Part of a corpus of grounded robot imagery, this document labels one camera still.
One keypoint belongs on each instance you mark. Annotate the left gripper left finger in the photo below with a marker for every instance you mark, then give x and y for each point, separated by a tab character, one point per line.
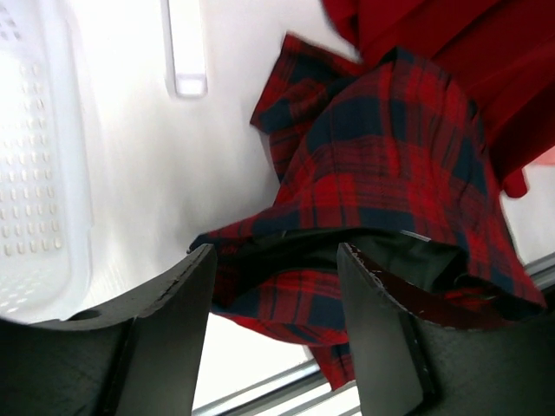
137	354

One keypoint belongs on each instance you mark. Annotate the metal clothes rack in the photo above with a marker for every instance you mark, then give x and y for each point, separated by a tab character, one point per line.
186	76

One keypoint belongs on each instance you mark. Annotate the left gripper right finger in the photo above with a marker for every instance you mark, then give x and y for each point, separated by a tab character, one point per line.
415	354

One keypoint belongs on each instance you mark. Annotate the white plastic basket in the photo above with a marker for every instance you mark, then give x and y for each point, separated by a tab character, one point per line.
45	192

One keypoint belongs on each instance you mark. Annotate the pink garment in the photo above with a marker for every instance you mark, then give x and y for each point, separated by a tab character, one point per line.
545	160

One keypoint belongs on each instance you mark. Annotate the red dress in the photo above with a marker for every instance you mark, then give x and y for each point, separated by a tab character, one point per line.
500	52

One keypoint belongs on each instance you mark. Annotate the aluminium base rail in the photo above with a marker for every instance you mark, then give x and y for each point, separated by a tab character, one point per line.
301	390

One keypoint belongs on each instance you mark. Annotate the red navy plaid skirt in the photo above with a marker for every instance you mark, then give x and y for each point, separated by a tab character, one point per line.
390	159

